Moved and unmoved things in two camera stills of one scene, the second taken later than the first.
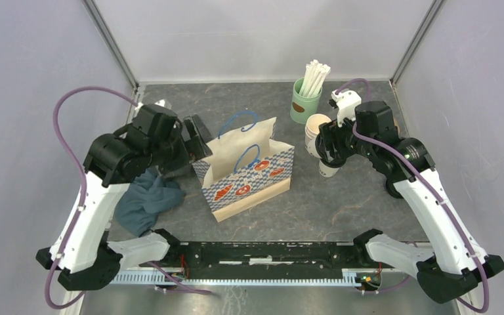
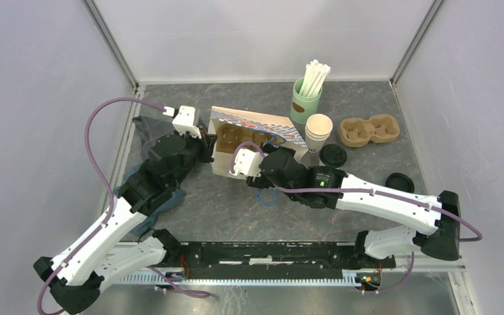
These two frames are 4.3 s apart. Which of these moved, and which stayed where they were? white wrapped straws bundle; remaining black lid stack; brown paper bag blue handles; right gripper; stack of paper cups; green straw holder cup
Moved: right gripper; brown paper bag blue handles
Stayed: remaining black lid stack; green straw holder cup; stack of paper cups; white wrapped straws bundle
